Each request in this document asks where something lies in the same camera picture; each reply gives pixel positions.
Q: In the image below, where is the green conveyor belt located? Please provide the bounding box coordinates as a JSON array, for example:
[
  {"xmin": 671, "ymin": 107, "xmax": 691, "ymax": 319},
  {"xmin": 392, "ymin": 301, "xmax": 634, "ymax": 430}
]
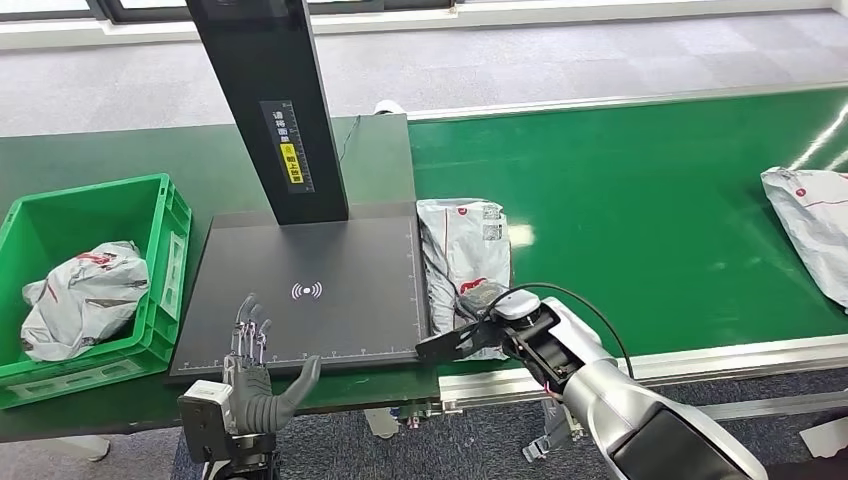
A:
[{"xmin": 406, "ymin": 86, "xmax": 848, "ymax": 383}]

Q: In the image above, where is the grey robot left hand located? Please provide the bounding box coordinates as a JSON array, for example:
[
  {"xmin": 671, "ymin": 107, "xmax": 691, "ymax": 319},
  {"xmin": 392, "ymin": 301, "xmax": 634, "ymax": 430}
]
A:
[{"xmin": 223, "ymin": 293, "xmax": 323, "ymax": 436}]

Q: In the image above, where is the white paper sheet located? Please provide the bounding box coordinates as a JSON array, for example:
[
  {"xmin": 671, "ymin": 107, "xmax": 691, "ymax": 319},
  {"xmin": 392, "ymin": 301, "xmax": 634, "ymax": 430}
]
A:
[{"xmin": 799, "ymin": 415, "xmax": 848, "ymax": 460}]

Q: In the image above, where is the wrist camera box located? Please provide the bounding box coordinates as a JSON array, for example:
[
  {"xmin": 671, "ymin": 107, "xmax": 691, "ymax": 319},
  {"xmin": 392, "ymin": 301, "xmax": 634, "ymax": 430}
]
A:
[
  {"xmin": 415, "ymin": 323, "xmax": 505, "ymax": 365},
  {"xmin": 176, "ymin": 380, "xmax": 235, "ymax": 466}
]

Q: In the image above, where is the green plastic crate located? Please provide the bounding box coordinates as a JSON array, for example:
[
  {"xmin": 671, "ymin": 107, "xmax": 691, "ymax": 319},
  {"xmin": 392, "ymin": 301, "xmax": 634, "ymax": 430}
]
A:
[{"xmin": 0, "ymin": 173, "xmax": 194, "ymax": 411}]

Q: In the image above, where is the grey mailer bag red print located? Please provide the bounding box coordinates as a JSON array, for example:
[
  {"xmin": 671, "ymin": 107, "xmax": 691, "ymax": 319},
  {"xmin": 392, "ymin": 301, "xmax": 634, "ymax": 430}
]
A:
[{"xmin": 415, "ymin": 197, "xmax": 515, "ymax": 363}]

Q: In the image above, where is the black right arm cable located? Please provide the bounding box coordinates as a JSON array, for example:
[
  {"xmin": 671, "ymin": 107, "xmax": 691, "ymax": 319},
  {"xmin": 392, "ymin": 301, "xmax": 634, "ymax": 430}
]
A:
[{"xmin": 485, "ymin": 282, "xmax": 638, "ymax": 383}]

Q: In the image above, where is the crumpled grey mailer bag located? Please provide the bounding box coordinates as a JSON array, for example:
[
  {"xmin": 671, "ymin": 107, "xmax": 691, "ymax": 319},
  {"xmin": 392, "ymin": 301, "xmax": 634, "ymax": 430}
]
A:
[{"xmin": 19, "ymin": 239, "xmax": 152, "ymax": 364}]

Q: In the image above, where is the large mailer bag black print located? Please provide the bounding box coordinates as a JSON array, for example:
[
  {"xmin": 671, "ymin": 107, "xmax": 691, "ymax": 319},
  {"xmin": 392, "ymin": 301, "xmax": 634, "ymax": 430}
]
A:
[{"xmin": 759, "ymin": 166, "xmax": 848, "ymax": 313}]

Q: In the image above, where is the black scanner base plate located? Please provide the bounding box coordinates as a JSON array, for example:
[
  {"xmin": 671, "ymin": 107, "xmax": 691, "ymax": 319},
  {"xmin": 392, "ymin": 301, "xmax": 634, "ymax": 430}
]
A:
[{"xmin": 164, "ymin": 201, "xmax": 433, "ymax": 385}]

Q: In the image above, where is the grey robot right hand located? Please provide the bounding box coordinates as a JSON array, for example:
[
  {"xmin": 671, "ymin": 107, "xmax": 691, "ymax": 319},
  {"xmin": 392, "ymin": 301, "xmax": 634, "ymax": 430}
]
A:
[{"xmin": 457, "ymin": 281, "xmax": 543, "ymax": 327}]

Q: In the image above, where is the black scanner column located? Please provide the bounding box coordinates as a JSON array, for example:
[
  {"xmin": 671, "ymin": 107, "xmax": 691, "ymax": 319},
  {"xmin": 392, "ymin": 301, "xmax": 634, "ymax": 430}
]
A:
[{"xmin": 183, "ymin": 0, "xmax": 351, "ymax": 227}]

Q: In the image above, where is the thin black table cable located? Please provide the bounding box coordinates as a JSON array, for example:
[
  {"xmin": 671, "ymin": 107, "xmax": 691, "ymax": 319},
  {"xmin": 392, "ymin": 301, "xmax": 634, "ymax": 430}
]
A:
[{"xmin": 337, "ymin": 113, "xmax": 363, "ymax": 164}]

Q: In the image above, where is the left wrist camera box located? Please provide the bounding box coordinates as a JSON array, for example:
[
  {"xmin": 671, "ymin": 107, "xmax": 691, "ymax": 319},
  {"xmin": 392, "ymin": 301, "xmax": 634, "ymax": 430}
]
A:
[{"xmin": 176, "ymin": 380, "xmax": 235, "ymax": 466}]

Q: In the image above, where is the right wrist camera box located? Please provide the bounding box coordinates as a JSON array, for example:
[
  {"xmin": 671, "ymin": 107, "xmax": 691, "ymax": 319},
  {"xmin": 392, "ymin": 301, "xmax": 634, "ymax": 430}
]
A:
[{"xmin": 415, "ymin": 323, "xmax": 505, "ymax": 365}]

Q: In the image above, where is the aluminium conveyor frame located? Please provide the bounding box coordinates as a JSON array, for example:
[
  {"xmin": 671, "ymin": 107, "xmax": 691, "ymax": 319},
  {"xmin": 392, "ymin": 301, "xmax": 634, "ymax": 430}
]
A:
[{"xmin": 404, "ymin": 79, "xmax": 848, "ymax": 465}]

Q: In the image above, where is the ruler label with yellow tag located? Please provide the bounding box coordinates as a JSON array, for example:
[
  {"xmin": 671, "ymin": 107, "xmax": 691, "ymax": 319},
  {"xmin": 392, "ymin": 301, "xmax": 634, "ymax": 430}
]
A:
[{"xmin": 258, "ymin": 99, "xmax": 317, "ymax": 195}]

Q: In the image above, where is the dark window frame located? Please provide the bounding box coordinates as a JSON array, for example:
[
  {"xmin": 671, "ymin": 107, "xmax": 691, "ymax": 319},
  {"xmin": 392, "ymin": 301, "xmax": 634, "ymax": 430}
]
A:
[{"xmin": 0, "ymin": 0, "xmax": 460, "ymax": 25}]

